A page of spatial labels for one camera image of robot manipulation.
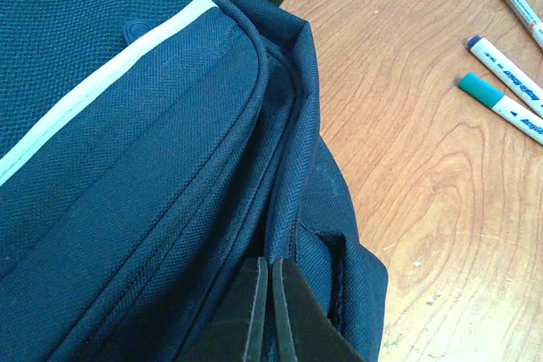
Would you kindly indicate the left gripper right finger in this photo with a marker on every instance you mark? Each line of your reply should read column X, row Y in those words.
column 303, row 331

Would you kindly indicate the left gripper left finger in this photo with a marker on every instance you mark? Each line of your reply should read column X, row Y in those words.
column 235, row 333

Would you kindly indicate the navy blue student backpack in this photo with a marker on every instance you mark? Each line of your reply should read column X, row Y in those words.
column 150, row 147

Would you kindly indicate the green whiteboard marker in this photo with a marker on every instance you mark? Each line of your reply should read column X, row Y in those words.
column 527, row 122

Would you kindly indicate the purple whiteboard marker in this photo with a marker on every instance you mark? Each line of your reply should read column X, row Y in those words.
column 504, row 69

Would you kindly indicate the red whiteboard marker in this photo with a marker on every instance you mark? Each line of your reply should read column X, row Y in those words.
column 528, row 17

